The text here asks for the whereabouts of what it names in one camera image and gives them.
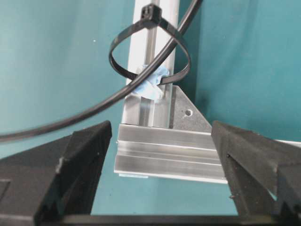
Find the blue tape wad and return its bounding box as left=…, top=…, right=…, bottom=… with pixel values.
left=132, top=66, right=170, bottom=101

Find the black wire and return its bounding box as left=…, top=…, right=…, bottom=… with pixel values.
left=0, top=0, right=204, bottom=144

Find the black zip tie loop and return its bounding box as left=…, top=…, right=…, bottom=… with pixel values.
left=109, top=0, right=201, bottom=85

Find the aluminium extrusion frame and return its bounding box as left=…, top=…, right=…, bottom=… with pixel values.
left=114, top=0, right=301, bottom=184

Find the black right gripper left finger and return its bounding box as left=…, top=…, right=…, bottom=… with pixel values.
left=0, top=121, right=112, bottom=226

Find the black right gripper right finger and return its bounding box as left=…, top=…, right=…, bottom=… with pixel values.
left=211, top=121, right=301, bottom=226

